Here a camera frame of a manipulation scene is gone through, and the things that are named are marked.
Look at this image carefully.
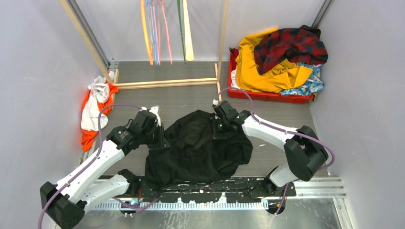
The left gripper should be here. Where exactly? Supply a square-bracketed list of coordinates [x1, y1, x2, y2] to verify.
[140, 122, 170, 149]

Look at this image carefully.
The red plastic bin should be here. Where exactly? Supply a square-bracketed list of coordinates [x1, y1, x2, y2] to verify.
[227, 48, 315, 104]

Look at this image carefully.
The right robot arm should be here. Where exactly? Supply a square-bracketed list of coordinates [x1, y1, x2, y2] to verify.
[213, 100, 329, 196]

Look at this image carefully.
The blue hanger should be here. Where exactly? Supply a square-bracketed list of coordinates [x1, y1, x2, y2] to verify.
[145, 0, 160, 65]

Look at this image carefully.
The white and orange clothes pile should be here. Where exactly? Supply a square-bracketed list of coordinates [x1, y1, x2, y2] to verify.
[80, 76, 118, 152]

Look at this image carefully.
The aluminium frame post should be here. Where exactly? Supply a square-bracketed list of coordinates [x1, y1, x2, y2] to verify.
[67, 0, 110, 68]

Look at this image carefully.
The black pleated skirt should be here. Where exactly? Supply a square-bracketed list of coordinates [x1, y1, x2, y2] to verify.
[145, 110, 253, 190]

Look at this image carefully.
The green hanger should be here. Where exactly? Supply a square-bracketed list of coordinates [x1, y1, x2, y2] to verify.
[176, 0, 186, 63]

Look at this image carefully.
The orange hanger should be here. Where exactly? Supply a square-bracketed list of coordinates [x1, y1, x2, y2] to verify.
[140, 0, 154, 65]

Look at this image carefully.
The blue patterned garment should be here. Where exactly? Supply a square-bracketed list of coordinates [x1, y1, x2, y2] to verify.
[280, 62, 324, 96]

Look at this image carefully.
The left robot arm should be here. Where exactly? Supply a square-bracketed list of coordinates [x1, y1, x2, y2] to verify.
[37, 106, 169, 229]

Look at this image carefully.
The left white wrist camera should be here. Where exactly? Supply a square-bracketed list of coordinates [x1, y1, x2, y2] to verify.
[140, 105, 161, 126]

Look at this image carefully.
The red plaid shirt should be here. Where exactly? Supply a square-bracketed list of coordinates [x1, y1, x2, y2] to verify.
[254, 25, 329, 74]

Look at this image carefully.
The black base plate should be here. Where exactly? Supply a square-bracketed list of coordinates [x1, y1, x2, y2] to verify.
[116, 177, 297, 204]

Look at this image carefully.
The yellow garment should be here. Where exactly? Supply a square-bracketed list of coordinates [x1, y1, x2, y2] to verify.
[235, 27, 313, 94]

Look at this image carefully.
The cream wooden hanger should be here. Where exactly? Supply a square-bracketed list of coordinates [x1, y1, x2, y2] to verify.
[182, 0, 194, 61]

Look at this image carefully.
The wooden clothes rack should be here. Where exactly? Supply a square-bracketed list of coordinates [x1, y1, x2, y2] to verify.
[59, 0, 229, 101]

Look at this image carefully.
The pink hanger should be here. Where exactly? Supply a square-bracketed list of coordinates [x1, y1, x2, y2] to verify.
[152, 0, 173, 65]

